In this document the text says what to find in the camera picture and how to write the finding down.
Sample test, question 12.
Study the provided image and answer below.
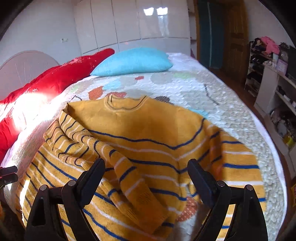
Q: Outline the white glossy wardrobe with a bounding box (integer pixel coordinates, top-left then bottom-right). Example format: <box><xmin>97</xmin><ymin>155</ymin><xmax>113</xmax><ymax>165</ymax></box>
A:
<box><xmin>72</xmin><ymin>0</ymin><xmax>190</xmax><ymax>55</ymax></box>

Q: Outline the patterned quilted bedspread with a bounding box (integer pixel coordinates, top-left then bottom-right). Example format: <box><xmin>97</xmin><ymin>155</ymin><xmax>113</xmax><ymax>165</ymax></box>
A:
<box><xmin>2</xmin><ymin>53</ymin><xmax>287</xmax><ymax>240</ymax></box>

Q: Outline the yellow striped knit sweater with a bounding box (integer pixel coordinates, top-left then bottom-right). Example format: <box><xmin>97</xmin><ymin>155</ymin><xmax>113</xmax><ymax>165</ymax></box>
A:
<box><xmin>15</xmin><ymin>95</ymin><xmax>266</xmax><ymax>240</ymax></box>

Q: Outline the pink clothes pile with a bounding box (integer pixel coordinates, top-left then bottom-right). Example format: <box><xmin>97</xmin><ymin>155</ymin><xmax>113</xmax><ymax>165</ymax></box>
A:
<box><xmin>260</xmin><ymin>36</ymin><xmax>280</xmax><ymax>55</ymax></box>

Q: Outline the blue pillow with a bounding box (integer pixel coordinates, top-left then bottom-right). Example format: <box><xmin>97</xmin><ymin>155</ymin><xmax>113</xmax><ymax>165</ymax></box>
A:
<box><xmin>90</xmin><ymin>47</ymin><xmax>173</xmax><ymax>77</ymax></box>

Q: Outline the white round headboard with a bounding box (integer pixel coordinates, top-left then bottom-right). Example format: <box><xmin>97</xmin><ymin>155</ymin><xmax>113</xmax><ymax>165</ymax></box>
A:
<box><xmin>0</xmin><ymin>50</ymin><xmax>59</xmax><ymax>99</ymax></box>

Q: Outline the brown wooden door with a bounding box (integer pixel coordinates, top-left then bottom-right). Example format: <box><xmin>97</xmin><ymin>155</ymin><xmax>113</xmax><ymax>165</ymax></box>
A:
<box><xmin>194</xmin><ymin>1</ymin><xmax>249</xmax><ymax>81</ymax></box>

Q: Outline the red pillow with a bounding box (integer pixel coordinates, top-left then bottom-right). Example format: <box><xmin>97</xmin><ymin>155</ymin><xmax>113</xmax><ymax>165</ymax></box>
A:
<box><xmin>1</xmin><ymin>48</ymin><xmax>115</xmax><ymax>161</ymax></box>

